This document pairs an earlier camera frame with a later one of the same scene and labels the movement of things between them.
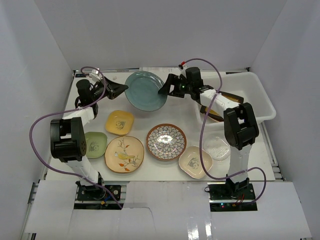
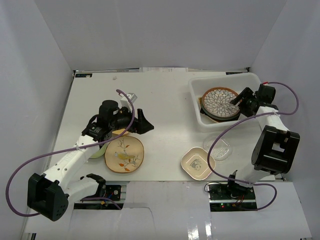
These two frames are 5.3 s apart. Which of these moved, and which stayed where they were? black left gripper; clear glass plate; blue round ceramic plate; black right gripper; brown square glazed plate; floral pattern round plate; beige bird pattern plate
Moved: black left gripper; brown square glazed plate; black right gripper; blue round ceramic plate; floral pattern round plate
Stayed: clear glass plate; beige bird pattern plate
